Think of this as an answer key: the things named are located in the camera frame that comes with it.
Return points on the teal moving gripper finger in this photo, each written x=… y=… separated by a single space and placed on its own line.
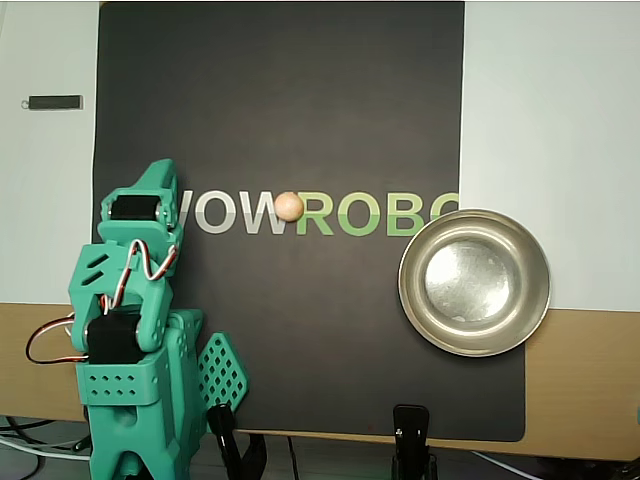
x=155 y=182

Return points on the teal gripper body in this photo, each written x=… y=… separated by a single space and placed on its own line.
x=134 y=209

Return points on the small wooden ball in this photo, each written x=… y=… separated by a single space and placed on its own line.
x=289 y=207

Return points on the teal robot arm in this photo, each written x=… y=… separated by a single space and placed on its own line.
x=165 y=440

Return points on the metal bowl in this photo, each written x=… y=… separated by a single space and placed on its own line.
x=475 y=282

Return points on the black USB stick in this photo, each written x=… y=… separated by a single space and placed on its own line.
x=52 y=102

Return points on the black mat with WOWROBO print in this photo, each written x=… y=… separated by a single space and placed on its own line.
x=350 y=100

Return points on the black table clamp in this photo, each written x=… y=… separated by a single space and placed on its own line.
x=225 y=435

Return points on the white paper sheet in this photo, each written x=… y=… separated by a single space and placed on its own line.
x=550 y=150

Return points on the black camera stand with springs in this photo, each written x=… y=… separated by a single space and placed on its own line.
x=410 y=425

